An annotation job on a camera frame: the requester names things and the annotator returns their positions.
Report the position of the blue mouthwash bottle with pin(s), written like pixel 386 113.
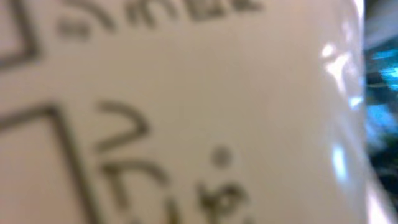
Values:
pixel 381 96

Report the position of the cream snack bag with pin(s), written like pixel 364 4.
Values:
pixel 189 112

